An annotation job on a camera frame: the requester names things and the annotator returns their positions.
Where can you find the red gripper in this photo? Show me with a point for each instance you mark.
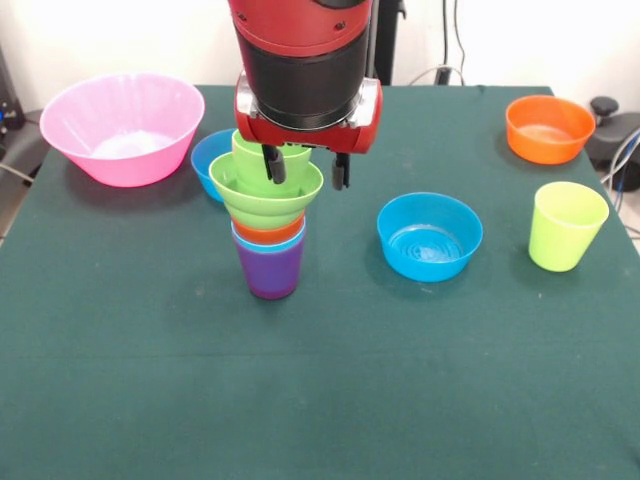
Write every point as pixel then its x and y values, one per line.
pixel 300 136

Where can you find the green bowl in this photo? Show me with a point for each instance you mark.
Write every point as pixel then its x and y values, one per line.
pixel 265 210

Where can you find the orange cup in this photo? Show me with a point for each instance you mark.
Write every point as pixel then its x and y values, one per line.
pixel 265 235

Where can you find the blue cup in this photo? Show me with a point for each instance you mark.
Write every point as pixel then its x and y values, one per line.
pixel 275 247

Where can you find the purple cup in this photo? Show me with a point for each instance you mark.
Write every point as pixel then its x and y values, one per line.
pixel 272 272

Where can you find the blue bowl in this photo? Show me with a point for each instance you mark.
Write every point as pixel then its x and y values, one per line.
pixel 430 265
pixel 205 160

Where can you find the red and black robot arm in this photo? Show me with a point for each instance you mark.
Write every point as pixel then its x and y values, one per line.
pixel 305 70

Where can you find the black plug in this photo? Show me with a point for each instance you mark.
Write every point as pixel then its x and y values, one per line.
pixel 443 75

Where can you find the dark green table cloth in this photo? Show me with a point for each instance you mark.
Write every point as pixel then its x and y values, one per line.
pixel 320 375

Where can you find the large pink bowl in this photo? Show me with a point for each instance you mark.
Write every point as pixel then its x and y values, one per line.
pixel 75 130

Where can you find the orange bowl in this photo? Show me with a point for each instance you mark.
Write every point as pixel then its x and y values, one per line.
pixel 547 150

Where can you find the yellow-green cup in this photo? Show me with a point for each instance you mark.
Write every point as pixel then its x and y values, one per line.
pixel 560 245

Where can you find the black device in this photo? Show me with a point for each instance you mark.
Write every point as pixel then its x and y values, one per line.
pixel 10 115

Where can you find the black office chair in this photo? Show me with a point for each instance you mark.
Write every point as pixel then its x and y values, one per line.
pixel 615 135

